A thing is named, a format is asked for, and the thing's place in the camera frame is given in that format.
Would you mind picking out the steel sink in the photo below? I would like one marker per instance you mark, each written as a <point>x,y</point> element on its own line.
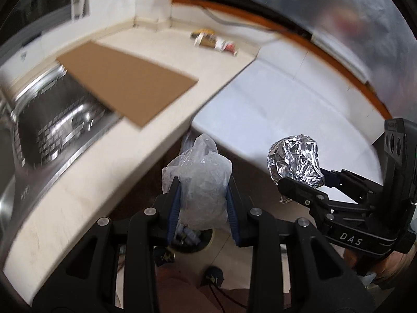
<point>55,130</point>

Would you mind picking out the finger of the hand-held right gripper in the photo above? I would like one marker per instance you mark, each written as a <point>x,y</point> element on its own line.
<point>309,199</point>
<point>355,186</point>

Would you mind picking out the yellow wrapper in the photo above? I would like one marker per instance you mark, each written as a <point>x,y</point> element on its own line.
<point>203,37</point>

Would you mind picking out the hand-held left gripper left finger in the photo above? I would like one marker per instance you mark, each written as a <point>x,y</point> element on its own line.
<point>174,202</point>

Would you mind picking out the person's leg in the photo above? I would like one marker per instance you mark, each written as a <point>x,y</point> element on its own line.
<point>182,290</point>

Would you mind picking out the dark window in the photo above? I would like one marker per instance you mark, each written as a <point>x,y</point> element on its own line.
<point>35,3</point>

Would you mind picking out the round waste bin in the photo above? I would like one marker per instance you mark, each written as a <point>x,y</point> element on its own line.
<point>192,239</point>

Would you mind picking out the clear plastic bag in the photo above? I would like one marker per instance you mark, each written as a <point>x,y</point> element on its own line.
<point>202,195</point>

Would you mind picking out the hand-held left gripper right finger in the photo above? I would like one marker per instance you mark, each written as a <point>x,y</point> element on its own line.
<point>232,208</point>

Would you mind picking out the foil ball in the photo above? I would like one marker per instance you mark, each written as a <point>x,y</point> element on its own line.
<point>293,156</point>

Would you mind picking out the brown cardboard sheet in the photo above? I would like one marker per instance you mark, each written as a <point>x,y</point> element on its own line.
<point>130,78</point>

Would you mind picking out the red white small packet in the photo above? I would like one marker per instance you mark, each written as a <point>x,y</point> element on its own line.
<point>226,46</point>

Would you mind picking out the person's right hand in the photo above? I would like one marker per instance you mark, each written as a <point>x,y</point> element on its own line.
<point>394,267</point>

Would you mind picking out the large translucent plastic bag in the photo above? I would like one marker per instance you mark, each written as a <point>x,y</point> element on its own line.
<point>352,22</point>

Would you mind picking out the dark blue shoe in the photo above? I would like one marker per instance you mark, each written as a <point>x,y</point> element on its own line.
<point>213,275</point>
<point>164,257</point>

